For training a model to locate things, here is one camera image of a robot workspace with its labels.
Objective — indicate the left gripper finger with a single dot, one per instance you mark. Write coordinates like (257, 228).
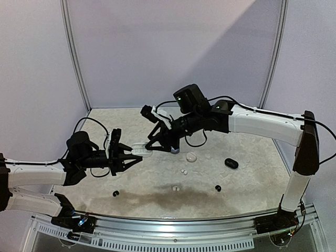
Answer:
(130, 161)
(122, 147)

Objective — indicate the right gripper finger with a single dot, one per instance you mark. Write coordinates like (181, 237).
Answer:
(158, 129)
(151, 147)

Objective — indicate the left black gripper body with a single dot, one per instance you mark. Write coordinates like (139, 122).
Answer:
(113, 162)

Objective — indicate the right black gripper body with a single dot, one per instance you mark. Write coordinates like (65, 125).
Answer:
(165, 130)

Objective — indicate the white oblong charging case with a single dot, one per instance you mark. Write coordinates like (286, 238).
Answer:
(140, 150)

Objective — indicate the blue earbud charging case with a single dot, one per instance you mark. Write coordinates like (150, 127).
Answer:
(175, 151)

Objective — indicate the black earbud charging case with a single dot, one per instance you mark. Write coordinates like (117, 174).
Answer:
(230, 163)

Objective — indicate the black earbud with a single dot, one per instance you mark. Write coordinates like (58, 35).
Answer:
(218, 188)
(115, 193)

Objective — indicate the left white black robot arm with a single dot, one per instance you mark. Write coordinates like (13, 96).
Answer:
(82, 154)

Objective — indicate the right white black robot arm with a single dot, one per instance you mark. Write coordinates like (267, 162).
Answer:
(229, 116)

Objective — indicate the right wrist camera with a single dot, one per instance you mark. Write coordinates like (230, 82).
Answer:
(154, 114)

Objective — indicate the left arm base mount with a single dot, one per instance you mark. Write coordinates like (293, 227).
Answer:
(78, 223)

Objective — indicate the aluminium front rail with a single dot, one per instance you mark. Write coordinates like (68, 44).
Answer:
(235, 233)

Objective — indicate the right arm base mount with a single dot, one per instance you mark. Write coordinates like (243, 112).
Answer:
(275, 222)

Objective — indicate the left aluminium corner post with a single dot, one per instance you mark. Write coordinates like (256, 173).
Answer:
(65, 11)

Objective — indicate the aluminium corner post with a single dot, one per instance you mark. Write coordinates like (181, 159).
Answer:
(275, 52)
(65, 11)

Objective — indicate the right aluminium corner post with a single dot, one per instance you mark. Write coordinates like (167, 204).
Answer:
(275, 52)

